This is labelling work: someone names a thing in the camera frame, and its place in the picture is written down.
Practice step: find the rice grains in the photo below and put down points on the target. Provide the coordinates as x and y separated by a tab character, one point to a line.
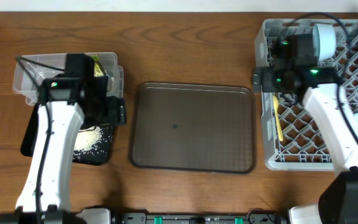
92	147

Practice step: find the black waste tray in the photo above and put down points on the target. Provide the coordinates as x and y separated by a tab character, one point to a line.
28	143

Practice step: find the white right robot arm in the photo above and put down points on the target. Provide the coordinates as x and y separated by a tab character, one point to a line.
320	92

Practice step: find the grey dishwasher rack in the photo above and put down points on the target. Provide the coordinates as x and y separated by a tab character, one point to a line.
302	147

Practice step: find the green snack wrapper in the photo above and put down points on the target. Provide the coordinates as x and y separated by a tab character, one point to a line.
98	68

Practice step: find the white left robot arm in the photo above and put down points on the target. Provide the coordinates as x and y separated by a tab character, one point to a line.
67	103

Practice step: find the cream plastic spoon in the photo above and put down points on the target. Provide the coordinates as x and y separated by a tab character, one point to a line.
279	128

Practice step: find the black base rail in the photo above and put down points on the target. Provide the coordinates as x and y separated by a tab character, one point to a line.
255	216

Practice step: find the brown serving tray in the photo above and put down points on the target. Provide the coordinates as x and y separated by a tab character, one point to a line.
189	127

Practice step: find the clear plastic bin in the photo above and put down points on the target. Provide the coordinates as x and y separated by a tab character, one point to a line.
23	85

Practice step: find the light blue bowl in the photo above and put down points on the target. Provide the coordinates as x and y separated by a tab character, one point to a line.
324	41

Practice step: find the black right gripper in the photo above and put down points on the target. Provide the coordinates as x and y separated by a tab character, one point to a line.
268	86

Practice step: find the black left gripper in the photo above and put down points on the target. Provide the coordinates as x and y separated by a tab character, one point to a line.
115	111

